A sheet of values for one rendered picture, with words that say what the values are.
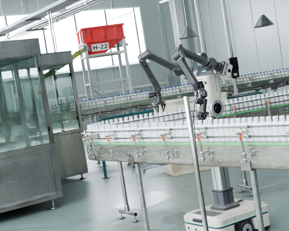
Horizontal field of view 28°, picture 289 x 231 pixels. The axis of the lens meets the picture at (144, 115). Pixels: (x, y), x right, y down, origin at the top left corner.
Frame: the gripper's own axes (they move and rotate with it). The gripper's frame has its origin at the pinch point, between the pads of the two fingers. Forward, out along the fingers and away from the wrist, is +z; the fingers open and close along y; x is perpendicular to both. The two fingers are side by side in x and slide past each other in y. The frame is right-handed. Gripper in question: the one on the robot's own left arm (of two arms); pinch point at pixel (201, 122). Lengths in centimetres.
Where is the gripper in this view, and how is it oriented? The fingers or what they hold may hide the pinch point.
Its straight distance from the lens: 468.3
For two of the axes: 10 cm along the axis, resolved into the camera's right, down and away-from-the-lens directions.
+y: 5.5, -0.4, -8.4
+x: 8.3, 1.9, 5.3
